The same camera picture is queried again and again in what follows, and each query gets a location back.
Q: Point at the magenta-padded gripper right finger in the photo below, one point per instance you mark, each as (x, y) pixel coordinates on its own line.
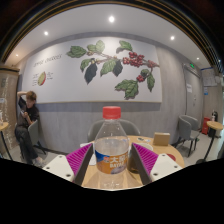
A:
(146, 160)

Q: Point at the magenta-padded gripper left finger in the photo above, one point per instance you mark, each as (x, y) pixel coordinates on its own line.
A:
(78, 160)

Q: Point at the clear red-capped water bottle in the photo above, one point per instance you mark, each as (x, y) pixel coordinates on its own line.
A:
(111, 146)

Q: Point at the small wooden box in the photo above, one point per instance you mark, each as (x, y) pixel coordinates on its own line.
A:
(161, 139)

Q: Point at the grey upholstered chair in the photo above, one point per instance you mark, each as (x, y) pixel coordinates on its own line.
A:
(185, 128)
(33, 131)
(96, 130)

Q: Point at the person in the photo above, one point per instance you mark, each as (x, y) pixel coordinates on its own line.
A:
(28, 113)

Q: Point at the red extinguisher box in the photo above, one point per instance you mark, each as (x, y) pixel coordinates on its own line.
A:
(206, 126)

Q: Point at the grey door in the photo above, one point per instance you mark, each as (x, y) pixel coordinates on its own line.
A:
(195, 103)

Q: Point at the round wooden side table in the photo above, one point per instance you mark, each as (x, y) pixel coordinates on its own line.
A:
(2, 126)
(215, 125)

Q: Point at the white paper door notice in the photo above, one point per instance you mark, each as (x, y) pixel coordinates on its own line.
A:
(189, 88)

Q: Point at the wooden framed glass partition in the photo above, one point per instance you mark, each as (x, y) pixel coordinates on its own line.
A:
(8, 96)

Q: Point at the green exit sign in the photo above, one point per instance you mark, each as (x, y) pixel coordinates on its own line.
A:
(192, 65)

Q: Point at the round recessed ceiling lights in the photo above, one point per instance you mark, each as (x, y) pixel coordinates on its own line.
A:
(111, 19)

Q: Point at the coffee plant wall mural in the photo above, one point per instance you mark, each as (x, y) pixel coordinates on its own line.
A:
(66, 83)

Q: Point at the white wall notice board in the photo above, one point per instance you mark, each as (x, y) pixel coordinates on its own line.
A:
(210, 78)

